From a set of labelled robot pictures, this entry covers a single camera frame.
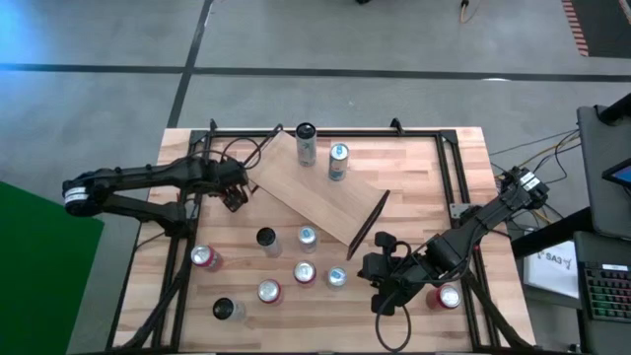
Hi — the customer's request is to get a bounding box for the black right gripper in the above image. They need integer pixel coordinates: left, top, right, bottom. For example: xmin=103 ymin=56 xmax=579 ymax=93
xmin=358 ymin=250 xmax=420 ymax=318

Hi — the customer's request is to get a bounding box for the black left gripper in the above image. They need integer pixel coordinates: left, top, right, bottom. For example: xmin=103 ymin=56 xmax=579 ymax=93
xmin=212 ymin=158 xmax=250 ymax=214

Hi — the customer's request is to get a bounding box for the white Celsius palm can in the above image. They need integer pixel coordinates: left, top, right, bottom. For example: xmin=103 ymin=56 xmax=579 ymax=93
xmin=212 ymin=297 xmax=247 ymax=322
xmin=294 ymin=121 xmax=318 ymax=168

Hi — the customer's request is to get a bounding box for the red Fanta strawberry can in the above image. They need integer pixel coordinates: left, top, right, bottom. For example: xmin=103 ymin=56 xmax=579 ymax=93
xmin=256 ymin=278 xmax=285 ymax=306
xmin=189 ymin=244 xmax=224 ymax=273
xmin=292 ymin=259 xmax=317 ymax=288

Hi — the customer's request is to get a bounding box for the blue silver Red Bull can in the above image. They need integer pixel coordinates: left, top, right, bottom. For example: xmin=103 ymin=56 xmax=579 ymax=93
xmin=326 ymin=266 xmax=349 ymax=292
xmin=297 ymin=225 xmax=319 ymax=254
xmin=327 ymin=142 xmax=351 ymax=182

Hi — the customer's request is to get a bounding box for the white Celsius peach can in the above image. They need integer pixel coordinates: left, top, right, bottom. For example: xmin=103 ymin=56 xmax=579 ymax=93
xmin=255 ymin=227 xmax=284 ymax=259

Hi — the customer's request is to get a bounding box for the red Coca-Cola can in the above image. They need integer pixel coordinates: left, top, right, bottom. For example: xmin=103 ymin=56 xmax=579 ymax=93
xmin=425 ymin=283 xmax=463 ymax=312

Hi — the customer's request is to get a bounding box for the white SA3 paper sign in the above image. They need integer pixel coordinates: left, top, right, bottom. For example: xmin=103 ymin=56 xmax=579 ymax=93
xmin=522 ymin=240 xmax=581 ymax=300

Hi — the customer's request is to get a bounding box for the black desk support bar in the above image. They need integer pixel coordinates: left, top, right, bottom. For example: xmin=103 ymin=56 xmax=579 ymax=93
xmin=510 ymin=206 xmax=593 ymax=258

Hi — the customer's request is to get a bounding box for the green floor mat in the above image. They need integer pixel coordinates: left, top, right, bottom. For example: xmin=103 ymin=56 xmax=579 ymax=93
xmin=0 ymin=180 xmax=105 ymax=355

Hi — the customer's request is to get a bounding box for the grey side desk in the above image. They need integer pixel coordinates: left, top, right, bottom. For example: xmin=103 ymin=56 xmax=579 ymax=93
xmin=573 ymin=230 xmax=631 ymax=355
xmin=575 ymin=104 xmax=631 ymax=241

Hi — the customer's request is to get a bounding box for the backlit black keyboard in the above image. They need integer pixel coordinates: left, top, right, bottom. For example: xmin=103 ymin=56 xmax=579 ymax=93
xmin=583 ymin=262 xmax=631 ymax=324

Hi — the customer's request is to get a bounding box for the monitor with blue screen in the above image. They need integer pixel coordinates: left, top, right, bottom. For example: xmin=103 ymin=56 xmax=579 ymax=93
xmin=600 ymin=156 xmax=631 ymax=189

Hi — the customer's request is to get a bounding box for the black hazard-striped floor mat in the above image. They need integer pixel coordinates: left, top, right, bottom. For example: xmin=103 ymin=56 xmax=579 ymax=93
xmin=561 ymin=0 xmax=631 ymax=59

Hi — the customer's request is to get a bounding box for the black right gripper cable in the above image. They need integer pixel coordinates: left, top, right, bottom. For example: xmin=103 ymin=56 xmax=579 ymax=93
xmin=373 ymin=290 xmax=414 ymax=353

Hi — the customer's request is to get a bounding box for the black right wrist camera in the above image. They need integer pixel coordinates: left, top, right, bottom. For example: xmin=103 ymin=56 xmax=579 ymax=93
xmin=373 ymin=230 xmax=399 ymax=252

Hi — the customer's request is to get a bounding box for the wooden shelf with black frame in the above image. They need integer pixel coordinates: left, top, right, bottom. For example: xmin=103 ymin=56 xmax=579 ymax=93
xmin=240 ymin=122 xmax=391 ymax=262

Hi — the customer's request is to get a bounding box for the black aluminium rig frame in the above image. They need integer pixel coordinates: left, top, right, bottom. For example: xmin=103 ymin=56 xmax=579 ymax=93
xmin=105 ymin=117 xmax=533 ymax=355

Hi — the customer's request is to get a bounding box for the black floor cable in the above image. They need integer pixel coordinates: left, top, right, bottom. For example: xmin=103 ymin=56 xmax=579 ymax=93
xmin=489 ymin=127 xmax=581 ymax=159

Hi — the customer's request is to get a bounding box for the yellow floor cable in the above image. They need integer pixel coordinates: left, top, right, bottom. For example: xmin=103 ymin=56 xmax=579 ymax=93
xmin=458 ymin=0 xmax=483 ymax=25

